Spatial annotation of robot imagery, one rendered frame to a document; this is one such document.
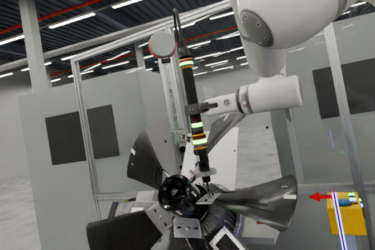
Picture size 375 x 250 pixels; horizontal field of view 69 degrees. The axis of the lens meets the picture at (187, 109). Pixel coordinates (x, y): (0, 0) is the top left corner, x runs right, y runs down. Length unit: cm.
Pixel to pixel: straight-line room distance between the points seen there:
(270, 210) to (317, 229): 87
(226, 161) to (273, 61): 67
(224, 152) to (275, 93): 54
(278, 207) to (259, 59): 39
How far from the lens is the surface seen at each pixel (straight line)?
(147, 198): 121
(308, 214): 161
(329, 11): 35
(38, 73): 708
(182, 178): 90
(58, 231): 375
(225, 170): 118
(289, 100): 75
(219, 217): 98
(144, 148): 109
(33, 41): 728
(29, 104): 372
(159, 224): 98
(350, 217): 108
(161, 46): 160
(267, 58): 60
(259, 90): 76
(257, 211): 79
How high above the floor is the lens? 144
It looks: 2 degrees up
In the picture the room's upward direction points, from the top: 10 degrees counter-clockwise
